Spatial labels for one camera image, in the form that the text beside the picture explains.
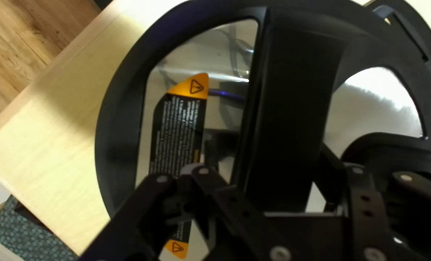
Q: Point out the black rice cooker lid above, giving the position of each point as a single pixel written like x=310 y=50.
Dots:
x=292 y=96

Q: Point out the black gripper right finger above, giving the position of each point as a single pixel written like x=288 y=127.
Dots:
x=365 y=218

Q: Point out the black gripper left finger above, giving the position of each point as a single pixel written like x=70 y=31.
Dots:
x=143 y=227

